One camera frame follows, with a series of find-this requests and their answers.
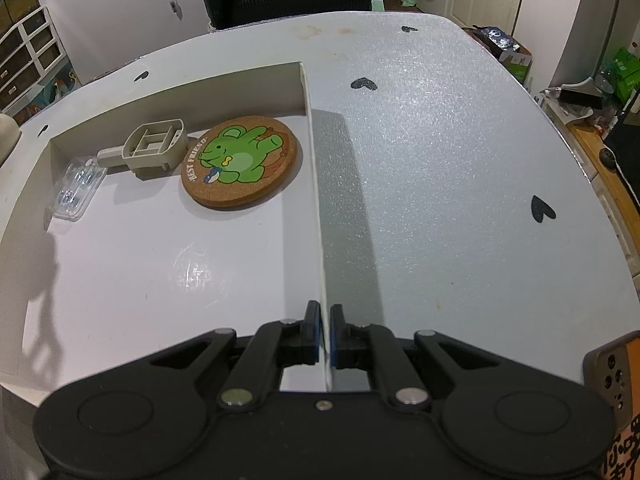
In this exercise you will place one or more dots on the cat-shaped ceramic jar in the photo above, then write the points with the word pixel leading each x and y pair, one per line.
pixel 7 135

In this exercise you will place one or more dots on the black computer mouse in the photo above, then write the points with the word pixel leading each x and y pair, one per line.
pixel 608 157

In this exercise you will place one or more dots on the dark printed cardboard box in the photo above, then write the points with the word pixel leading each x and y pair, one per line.
pixel 502 50

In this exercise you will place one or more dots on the white shallow box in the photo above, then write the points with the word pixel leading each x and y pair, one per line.
pixel 175 270

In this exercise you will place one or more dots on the frog print cork coaster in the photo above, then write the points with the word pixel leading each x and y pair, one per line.
pixel 240 162

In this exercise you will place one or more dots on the phone with orange case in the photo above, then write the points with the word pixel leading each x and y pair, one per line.
pixel 612 375

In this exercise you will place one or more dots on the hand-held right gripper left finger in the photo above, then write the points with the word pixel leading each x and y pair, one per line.
pixel 314 335

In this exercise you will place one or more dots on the white drawer unit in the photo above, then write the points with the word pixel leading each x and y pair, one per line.
pixel 30 60

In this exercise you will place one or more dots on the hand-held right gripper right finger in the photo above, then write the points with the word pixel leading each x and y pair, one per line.
pixel 334 335

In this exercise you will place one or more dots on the white heart-print table cover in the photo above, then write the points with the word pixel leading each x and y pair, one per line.
pixel 450 160

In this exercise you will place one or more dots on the green plastic bag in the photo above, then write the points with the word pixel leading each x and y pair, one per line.
pixel 622 75

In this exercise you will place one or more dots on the beige soap dish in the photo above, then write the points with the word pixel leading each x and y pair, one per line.
pixel 150 147

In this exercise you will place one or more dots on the clear plastic case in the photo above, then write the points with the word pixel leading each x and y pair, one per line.
pixel 77 190

